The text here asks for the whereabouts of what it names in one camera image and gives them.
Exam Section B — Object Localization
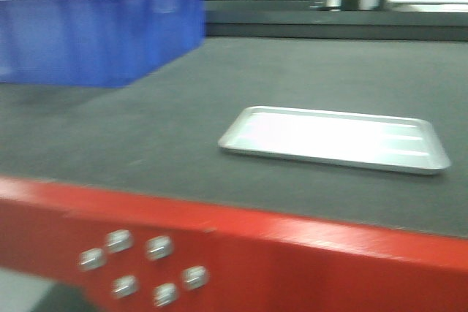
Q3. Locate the silver bolt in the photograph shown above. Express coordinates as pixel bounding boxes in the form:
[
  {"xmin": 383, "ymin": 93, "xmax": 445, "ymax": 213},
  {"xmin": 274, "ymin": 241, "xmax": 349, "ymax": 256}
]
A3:
[
  {"xmin": 146, "ymin": 235, "xmax": 174, "ymax": 261},
  {"xmin": 153, "ymin": 283, "xmax": 178, "ymax": 308},
  {"xmin": 78, "ymin": 248, "xmax": 106, "ymax": 271},
  {"xmin": 111, "ymin": 275, "xmax": 139, "ymax": 299},
  {"xmin": 105, "ymin": 229, "xmax": 133, "ymax": 254},
  {"xmin": 181, "ymin": 265, "xmax": 209, "ymax": 291}
]

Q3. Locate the blue plastic crate on conveyor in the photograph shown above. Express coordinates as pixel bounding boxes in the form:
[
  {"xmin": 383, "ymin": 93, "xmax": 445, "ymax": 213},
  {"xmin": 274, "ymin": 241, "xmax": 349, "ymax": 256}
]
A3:
[{"xmin": 1, "ymin": 0, "xmax": 205, "ymax": 88}]

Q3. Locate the black conveyor far rail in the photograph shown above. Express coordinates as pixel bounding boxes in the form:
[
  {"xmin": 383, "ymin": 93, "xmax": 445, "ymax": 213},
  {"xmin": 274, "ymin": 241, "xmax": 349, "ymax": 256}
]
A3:
[{"xmin": 205, "ymin": 0, "xmax": 467, "ymax": 42}]

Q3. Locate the red conveyor side frame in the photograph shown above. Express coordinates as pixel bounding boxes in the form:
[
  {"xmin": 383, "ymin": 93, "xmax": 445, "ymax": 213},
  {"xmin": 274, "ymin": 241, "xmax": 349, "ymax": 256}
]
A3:
[{"xmin": 1, "ymin": 178, "xmax": 467, "ymax": 311}]

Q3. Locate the silver metal tray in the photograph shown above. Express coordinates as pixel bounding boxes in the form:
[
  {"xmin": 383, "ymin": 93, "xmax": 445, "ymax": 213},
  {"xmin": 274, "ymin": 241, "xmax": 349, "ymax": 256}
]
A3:
[{"xmin": 218, "ymin": 106, "xmax": 451, "ymax": 175}]

